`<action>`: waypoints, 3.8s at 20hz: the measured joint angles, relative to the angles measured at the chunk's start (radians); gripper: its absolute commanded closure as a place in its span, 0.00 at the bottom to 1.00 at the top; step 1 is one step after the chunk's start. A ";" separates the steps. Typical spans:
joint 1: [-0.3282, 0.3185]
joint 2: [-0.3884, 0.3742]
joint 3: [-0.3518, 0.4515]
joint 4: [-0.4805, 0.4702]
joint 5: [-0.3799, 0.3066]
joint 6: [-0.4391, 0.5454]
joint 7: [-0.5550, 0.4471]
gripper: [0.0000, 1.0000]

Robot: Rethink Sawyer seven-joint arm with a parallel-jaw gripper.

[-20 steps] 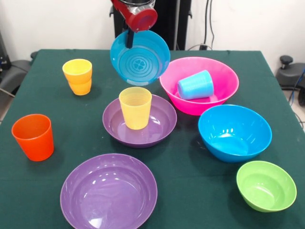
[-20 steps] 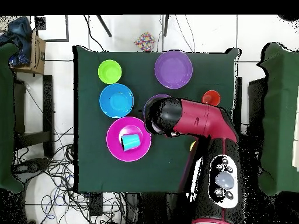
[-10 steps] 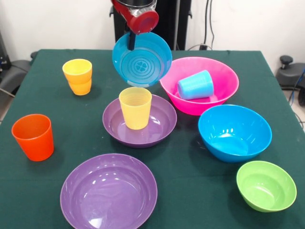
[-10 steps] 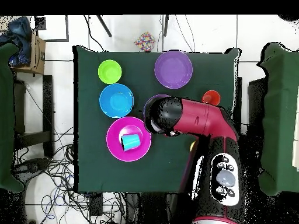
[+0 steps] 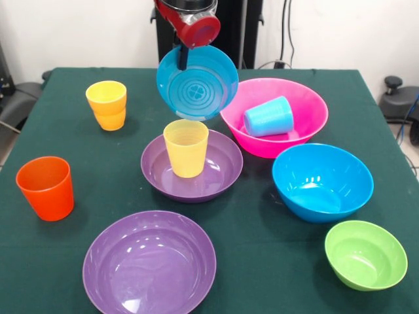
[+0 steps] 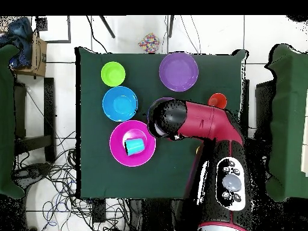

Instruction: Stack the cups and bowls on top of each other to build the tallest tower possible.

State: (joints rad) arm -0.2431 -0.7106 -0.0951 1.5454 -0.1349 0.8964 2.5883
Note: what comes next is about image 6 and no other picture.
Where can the pink bowl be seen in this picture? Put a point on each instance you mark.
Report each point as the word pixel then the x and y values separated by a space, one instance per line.
pixel 118 144

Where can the black stool frame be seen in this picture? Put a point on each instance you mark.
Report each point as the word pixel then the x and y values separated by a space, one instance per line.
pixel 49 108

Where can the colourful patterned box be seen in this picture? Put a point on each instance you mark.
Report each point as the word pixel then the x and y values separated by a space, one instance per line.
pixel 149 43

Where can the green bowl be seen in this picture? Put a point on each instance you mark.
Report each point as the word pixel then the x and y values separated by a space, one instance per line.
pixel 113 74

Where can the dark green table cloth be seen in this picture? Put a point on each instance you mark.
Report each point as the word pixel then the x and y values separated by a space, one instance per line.
pixel 96 168

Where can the black pedestal leg with caster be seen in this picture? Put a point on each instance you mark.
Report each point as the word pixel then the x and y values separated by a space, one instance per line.
pixel 33 170

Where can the black floor frame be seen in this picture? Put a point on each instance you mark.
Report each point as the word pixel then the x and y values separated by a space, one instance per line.
pixel 69 28

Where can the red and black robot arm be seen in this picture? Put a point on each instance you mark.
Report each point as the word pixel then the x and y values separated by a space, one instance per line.
pixel 204 122

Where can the blue cup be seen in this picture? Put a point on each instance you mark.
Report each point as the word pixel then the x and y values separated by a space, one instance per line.
pixel 135 146

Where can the blue cloth bundle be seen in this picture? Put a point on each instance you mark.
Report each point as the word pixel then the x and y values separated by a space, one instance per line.
pixel 19 31

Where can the green cloth side table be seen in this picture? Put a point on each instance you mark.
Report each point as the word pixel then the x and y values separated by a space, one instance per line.
pixel 288 120
pixel 7 120

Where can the large blue bowl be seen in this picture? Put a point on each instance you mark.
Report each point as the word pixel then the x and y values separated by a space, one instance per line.
pixel 120 103

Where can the orange cup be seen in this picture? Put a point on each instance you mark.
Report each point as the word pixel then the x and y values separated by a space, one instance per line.
pixel 216 99

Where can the cardboard box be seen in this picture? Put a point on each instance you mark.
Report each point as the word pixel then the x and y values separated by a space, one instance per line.
pixel 39 57

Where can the black tripod leg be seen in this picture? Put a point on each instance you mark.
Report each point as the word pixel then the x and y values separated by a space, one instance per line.
pixel 171 26
pixel 107 27

